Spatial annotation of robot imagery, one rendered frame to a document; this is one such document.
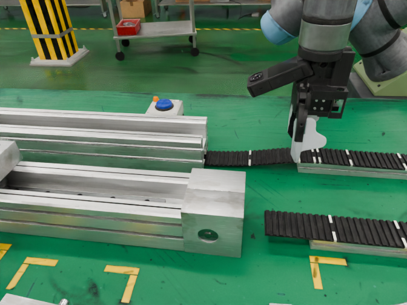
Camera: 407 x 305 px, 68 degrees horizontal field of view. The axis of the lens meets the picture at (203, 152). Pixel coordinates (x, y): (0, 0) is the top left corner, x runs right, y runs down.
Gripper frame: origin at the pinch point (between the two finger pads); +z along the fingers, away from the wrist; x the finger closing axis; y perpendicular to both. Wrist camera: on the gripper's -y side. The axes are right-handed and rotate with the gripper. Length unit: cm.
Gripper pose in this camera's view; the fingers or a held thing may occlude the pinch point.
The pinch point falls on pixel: (291, 144)
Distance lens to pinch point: 64.9
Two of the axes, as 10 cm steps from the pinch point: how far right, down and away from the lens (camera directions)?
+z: 0.3, 8.0, 6.0
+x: 1.4, -6.0, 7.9
